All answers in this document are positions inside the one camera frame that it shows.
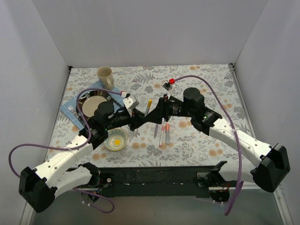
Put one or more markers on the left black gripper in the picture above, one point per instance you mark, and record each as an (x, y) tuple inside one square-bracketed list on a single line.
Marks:
[(132, 119)]

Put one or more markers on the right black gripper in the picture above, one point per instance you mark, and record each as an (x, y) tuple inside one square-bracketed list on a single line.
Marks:
[(166, 109)]

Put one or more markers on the white pen yellow tip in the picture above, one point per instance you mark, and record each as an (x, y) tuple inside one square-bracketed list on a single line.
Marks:
[(147, 109)]

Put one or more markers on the purple pen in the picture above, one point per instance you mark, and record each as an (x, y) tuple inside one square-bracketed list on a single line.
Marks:
[(155, 131)]

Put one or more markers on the grey orange highlighter pen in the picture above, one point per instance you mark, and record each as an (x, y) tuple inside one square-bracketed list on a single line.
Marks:
[(167, 137)]

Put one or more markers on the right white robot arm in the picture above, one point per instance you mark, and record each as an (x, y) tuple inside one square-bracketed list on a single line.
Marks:
[(271, 163)]

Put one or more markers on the floral tablecloth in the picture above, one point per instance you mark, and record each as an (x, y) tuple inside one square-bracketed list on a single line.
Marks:
[(187, 146)]

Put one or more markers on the patterned bowl yellow centre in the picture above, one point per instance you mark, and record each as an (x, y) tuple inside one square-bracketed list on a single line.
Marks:
[(117, 139)]

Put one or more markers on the dark rimmed beige plate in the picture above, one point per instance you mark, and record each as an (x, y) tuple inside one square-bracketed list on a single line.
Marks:
[(88, 102)]

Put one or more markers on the beige mug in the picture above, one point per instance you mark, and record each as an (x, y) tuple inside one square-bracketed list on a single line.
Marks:
[(105, 76)]

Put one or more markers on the silver fork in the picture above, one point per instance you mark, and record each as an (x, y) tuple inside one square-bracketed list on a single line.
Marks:
[(72, 110)]

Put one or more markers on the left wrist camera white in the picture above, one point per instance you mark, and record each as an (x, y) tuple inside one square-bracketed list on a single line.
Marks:
[(130, 102)]

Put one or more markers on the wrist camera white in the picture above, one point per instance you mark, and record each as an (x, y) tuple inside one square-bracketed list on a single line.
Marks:
[(168, 85), (130, 102)]

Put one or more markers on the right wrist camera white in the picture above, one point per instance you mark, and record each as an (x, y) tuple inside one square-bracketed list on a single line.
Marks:
[(168, 85)]

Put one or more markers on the black base frame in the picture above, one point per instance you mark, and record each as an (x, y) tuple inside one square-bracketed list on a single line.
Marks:
[(158, 181)]

